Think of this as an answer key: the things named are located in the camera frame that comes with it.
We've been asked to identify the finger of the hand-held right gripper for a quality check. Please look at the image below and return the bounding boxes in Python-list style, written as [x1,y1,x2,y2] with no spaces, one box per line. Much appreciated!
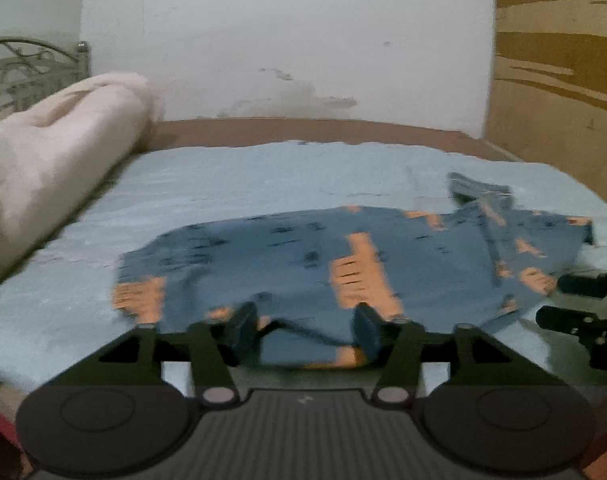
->
[536,305,607,372]
[557,266,607,304]

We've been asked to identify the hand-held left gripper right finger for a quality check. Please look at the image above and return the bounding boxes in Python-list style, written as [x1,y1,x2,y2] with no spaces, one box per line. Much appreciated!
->
[351,303,515,407]

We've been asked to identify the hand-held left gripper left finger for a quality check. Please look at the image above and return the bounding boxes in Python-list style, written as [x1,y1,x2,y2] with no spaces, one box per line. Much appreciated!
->
[98,302,285,407]

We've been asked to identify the blue pants with orange print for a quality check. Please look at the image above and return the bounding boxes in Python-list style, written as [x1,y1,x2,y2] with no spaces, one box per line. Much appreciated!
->
[112,172,597,369]

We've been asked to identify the light blue bedsheet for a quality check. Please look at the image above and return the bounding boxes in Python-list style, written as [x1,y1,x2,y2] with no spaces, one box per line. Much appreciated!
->
[0,140,607,397]

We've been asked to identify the brown mattress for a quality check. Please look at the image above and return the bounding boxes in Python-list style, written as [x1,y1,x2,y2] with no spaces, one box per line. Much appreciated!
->
[142,118,524,163]

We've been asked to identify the wooden plywood cabinet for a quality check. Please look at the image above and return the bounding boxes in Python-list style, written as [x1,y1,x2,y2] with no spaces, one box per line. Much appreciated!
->
[483,0,607,206]

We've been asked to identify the rolled cream blanket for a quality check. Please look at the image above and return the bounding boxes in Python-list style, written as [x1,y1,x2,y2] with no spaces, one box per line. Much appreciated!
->
[0,72,160,295]

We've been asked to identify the metal scrollwork bed headboard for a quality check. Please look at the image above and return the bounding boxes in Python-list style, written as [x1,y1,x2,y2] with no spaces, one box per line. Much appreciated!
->
[0,36,91,126]

